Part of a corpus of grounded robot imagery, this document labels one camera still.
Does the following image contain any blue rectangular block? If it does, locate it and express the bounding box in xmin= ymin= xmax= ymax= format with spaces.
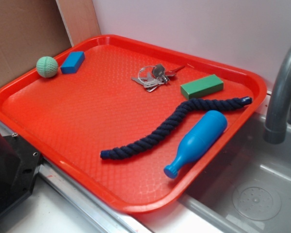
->
xmin=60 ymin=51 xmax=85 ymax=74

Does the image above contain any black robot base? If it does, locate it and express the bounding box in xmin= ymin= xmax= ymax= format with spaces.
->
xmin=0 ymin=134 xmax=42 ymax=218

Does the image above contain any green rectangular block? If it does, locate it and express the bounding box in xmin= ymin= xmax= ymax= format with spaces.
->
xmin=180 ymin=75 xmax=224 ymax=100

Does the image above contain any red plastic tray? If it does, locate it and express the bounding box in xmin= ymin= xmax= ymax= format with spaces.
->
xmin=0 ymin=35 xmax=267 ymax=213

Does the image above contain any bunch of metal keys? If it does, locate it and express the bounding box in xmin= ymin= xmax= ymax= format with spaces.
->
xmin=131 ymin=64 xmax=185 ymax=93

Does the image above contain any blue plastic bottle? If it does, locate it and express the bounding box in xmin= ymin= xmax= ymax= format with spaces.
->
xmin=163 ymin=110 xmax=227 ymax=179

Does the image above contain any green textured ball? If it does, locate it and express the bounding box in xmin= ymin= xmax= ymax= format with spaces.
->
xmin=36 ymin=56 xmax=58 ymax=78

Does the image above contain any grey sink faucet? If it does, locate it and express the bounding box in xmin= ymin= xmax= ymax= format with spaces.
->
xmin=263 ymin=47 xmax=291 ymax=144

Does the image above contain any grey toy sink basin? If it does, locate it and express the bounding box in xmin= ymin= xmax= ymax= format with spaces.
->
xmin=137 ymin=114 xmax=291 ymax=233

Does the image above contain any brown cardboard panel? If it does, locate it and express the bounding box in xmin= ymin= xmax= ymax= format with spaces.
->
xmin=0 ymin=0 xmax=101 ymax=88

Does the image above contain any dark blue twisted rope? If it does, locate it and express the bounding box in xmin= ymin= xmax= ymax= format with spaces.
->
xmin=100 ymin=96 xmax=253 ymax=161

